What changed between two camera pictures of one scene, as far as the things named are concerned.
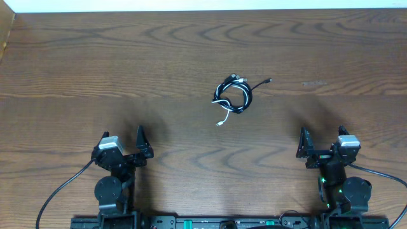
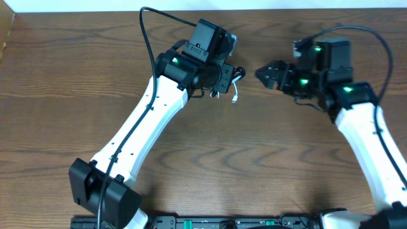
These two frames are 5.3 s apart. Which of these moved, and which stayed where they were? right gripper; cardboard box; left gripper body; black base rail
Moved: right gripper; left gripper body
Stayed: black base rail; cardboard box
